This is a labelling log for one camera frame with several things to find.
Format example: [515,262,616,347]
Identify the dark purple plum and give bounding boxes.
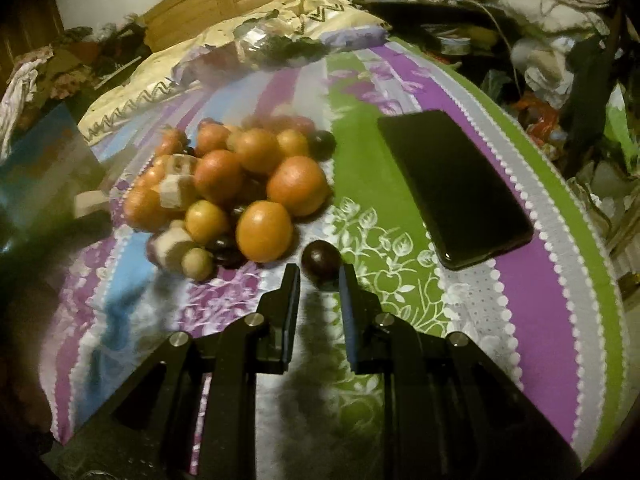
[300,240,343,287]

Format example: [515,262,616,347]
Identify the black smartphone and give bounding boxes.
[378,110,534,271]

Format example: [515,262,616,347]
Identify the purple floral striped bedspread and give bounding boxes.
[40,41,628,463]

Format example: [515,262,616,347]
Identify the green leafy vegetables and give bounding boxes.
[239,35,331,68]

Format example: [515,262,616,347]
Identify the open cardboard gift box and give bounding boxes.
[1,104,112,258]

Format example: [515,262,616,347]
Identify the cream zigzag pillow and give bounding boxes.
[79,0,388,145]

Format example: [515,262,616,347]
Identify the pile of clothes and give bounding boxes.
[484,0,611,110]

